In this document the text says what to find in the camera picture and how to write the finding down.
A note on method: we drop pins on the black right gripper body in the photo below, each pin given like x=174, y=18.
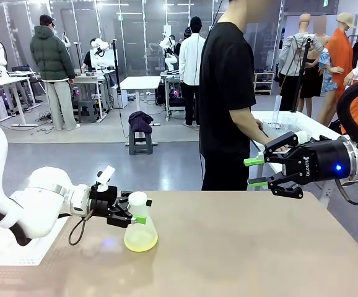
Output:
x=324, y=161

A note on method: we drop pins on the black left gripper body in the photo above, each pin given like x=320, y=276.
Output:
x=103, y=202

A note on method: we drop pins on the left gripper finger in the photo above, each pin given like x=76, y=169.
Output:
x=123, y=197
x=121, y=216

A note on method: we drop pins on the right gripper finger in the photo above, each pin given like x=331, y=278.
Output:
x=287, y=140
x=287, y=185

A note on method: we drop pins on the translucent plastic conical flask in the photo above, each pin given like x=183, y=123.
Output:
x=142, y=238

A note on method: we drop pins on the clear plastic measuring cylinder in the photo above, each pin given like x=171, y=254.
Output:
x=277, y=108

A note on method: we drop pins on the person's right forearm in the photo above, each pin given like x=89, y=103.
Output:
x=247, y=127

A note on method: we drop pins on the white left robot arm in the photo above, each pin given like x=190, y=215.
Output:
x=36, y=198

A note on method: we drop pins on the person's right hand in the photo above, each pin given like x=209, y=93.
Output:
x=282, y=148

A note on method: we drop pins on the person's left hand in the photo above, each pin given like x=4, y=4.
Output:
x=259, y=123

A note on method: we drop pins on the grey step stool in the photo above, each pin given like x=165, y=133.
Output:
x=87, y=109
x=140, y=145

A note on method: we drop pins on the white shoe rack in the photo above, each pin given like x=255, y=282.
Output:
x=264, y=83

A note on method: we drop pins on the mannequin in black dress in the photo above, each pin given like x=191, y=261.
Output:
x=310, y=80

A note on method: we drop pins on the mannequin in blue floral dress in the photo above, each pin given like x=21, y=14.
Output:
x=329, y=77

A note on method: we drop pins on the dark purple cloth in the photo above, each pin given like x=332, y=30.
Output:
x=140, y=120

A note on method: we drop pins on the person in black t-shirt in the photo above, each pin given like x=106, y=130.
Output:
x=222, y=92

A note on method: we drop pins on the mannequin in grey jacket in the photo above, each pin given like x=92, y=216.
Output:
x=292, y=55

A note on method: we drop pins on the mannequin in orange robe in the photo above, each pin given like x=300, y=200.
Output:
x=341, y=55

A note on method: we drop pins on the white standing desk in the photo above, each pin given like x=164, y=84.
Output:
x=140, y=82

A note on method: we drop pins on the white lab workbench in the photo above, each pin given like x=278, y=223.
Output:
x=89, y=79
x=2, y=82

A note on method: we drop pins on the person in white shirt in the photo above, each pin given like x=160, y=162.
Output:
x=191, y=62

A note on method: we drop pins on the person in green puffer jacket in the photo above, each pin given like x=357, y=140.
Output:
x=52, y=58

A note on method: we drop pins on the black camera pole stand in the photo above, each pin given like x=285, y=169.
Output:
x=115, y=68

